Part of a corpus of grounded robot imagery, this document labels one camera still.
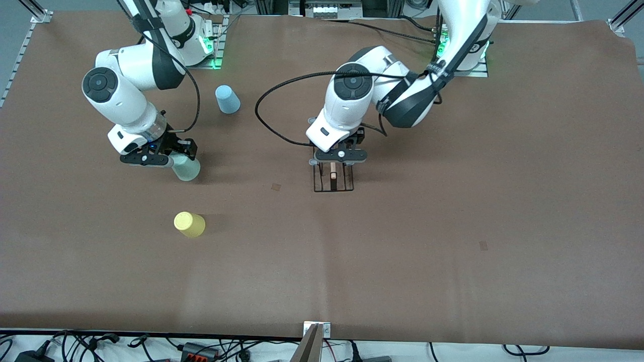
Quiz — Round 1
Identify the perforated metal rail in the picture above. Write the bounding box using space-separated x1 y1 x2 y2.
0 23 38 109

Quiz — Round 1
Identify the black looped cable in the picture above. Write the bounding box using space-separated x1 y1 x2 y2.
503 344 550 355

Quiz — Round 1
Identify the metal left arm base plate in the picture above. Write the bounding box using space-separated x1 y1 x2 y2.
437 30 490 77

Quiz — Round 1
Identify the light blue plastic cup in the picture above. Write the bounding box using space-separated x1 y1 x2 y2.
215 84 241 115

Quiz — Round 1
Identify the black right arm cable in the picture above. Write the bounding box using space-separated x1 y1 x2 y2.
118 0 202 135

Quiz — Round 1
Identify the yellow plastic cup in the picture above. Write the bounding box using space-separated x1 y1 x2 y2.
174 211 206 238

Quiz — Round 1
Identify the brown table mat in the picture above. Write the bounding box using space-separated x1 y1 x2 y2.
0 11 644 350

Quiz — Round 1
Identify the pale green plastic cup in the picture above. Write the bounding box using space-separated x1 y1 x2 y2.
170 153 201 182

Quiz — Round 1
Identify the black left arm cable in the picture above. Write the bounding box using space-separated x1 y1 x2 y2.
255 63 446 148

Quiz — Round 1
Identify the black wire cup holder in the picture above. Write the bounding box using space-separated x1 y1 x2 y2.
308 158 355 193

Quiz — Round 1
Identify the red and black connector block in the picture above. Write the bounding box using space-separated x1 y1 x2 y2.
179 342 219 360

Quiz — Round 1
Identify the black power adapter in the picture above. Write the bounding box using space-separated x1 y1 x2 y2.
14 347 56 362

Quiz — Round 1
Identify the grey metal pole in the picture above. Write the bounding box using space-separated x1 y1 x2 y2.
289 324 324 362

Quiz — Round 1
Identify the aluminium frame profile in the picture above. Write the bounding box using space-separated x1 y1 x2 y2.
19 0 53 24
608 0 644 36

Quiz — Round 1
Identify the black cable on mat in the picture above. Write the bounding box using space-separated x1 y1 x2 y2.
322 15 441 46

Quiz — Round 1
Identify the white power strip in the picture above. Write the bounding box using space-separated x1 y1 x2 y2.
199 0 234 16

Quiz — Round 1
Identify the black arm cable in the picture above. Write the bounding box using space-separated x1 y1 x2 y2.
255 63 446 148
118 0 202 135

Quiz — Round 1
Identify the black table edge strip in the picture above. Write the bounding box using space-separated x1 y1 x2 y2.
0 328 305 341

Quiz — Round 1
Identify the silver mounting bracket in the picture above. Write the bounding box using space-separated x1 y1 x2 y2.
303 321 332 338

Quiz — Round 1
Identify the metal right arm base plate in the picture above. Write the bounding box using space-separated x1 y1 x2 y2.
186 14 224 69

